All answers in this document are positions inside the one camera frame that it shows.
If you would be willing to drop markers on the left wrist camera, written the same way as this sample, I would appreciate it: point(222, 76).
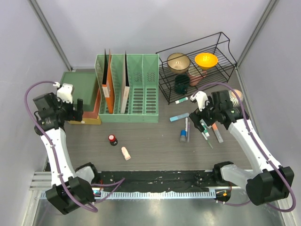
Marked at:
point(64, 92)

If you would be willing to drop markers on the white folder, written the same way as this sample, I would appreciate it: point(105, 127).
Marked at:
point(125, 86)

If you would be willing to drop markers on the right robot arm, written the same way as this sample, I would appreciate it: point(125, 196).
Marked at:
point(268, 181)

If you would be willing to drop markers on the orange folder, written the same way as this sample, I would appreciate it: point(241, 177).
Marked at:
point(107, 83)

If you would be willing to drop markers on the small green glue stick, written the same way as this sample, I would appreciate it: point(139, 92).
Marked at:
point(206, 133)

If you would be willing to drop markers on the light blue highlighter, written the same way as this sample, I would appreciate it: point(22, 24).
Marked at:
point(178, 117)

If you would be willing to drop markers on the pink eraser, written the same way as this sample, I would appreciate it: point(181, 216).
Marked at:
point(125, 153)

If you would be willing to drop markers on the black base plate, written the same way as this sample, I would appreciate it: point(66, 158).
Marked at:
point(181, 181)

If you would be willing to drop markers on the green pen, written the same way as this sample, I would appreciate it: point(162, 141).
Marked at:
point(206, 139)

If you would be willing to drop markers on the white cable tray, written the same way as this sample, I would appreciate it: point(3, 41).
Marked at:
point(211, 194)

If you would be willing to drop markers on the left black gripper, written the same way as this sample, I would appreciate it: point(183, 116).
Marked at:
point(74, 115)

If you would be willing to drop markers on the orange highlighter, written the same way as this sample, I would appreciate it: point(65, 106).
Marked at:
point(217, 133)

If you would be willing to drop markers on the orange bowl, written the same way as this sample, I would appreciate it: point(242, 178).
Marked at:
point(206, 60)

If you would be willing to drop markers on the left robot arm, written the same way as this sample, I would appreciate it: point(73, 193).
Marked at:
point(70, 188)

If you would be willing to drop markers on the green file organizer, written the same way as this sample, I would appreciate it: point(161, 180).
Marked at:
point(143, 74)

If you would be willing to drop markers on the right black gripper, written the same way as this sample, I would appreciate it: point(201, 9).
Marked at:
point(196, 119)

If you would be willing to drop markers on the white pen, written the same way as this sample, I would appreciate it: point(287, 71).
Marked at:
point(186, 124)

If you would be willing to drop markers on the dark green mug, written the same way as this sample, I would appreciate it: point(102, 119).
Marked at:
point(181, 84)

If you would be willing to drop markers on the brown glass bowl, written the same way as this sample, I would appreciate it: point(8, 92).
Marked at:
point(178, 63)

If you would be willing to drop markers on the red black stamp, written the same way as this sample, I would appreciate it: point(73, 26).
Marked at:
point(112, 139)

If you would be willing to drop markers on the striped ceramic mug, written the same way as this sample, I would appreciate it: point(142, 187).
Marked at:
point(236, 96)

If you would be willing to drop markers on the black wire rack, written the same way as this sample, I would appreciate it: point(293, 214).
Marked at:
point(217, 44)

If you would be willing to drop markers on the blue grey bottle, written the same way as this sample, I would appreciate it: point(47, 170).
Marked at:
point(182, 136)

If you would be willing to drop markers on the drawer box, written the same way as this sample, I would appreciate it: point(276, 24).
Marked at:
point(85, 87)

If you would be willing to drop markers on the pink mug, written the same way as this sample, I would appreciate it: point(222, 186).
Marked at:
point(196, 75)

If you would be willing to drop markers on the green white glue stick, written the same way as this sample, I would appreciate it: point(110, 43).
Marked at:
point(181, 100)

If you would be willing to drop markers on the green highlighter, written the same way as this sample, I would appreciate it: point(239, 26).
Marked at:
point(203, 123)

